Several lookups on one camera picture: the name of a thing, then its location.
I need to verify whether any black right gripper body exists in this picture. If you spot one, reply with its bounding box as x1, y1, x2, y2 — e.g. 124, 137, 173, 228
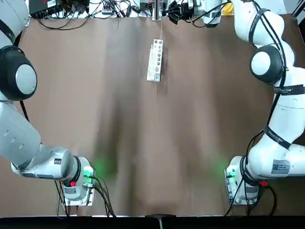
180, 2, 193, 17

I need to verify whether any twisted wire test tube brush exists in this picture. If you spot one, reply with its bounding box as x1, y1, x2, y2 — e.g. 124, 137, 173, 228
160, 9, 166, 41

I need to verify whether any white test tube rack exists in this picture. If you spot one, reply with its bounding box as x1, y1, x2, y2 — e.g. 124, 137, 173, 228
146, 39, 165, 83

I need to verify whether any black electronics box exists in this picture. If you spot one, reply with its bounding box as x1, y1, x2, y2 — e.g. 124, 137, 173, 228
28, 0, 66, 18

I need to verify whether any silver metal post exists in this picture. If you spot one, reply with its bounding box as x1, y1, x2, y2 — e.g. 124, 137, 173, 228
152, 0, 164, 21

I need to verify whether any yellow cable coil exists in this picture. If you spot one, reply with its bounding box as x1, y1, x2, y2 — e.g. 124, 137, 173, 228
223, 1, 233, 15

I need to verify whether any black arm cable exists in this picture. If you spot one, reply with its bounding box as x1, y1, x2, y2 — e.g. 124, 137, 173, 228
247, 7, 286, 167

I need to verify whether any black looped table cable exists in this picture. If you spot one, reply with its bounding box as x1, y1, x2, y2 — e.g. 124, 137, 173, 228
37, 16, 92, 31

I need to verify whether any black base cable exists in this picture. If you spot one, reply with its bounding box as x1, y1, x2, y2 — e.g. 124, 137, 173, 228
224, 174, 246, 217
91, 175, 117, 218
55, 180, 70, 218
261, 185, 277, 215

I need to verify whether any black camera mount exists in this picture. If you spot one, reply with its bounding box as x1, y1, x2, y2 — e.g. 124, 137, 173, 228
145, 214, 177, 229

